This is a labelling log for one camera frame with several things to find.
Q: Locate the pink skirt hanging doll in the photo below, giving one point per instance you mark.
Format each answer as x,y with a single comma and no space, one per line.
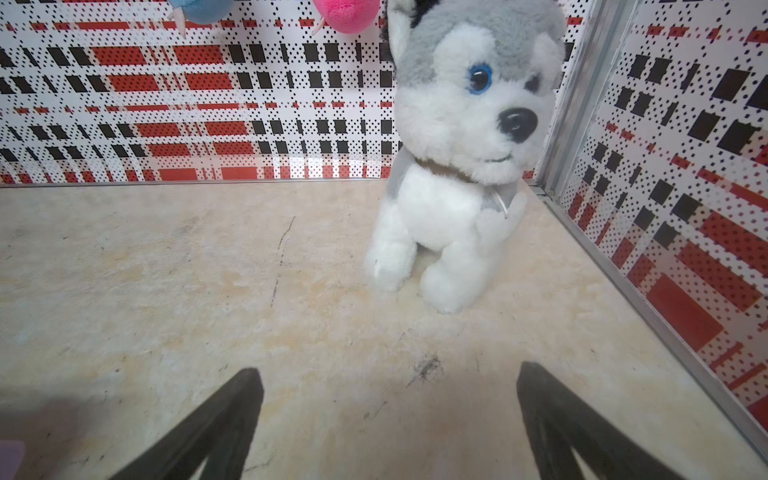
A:
346,16

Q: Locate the grey white husky plush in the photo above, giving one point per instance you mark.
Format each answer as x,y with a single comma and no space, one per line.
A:
475,95

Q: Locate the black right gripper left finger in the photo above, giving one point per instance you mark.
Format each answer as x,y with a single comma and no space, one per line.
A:
215,438

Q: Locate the purple power strip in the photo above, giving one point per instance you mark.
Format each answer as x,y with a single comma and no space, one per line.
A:
12,453

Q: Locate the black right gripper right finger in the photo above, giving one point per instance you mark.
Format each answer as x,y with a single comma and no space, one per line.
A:
561,427

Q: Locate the blue shorts hanging doll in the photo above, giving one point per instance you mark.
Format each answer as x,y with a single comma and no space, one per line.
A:
202,12

